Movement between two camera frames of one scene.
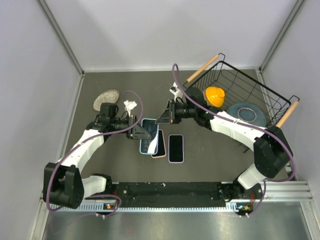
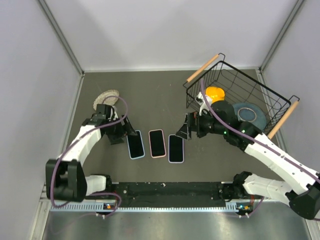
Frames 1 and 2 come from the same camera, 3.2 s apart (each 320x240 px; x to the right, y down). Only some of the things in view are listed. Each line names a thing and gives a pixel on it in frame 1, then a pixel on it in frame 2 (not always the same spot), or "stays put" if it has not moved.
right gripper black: [165, 118] to [192, 123]
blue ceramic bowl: [249, 112] stays put
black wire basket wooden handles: [225, 85] stays put
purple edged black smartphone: [175, 148] stays put
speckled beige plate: [110, 96] stays put
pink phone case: [161, 149] stays put
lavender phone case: [176, 148] stays put
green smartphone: [150, 146] to [135, 145]
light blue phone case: [150, 146] to [135, 146]
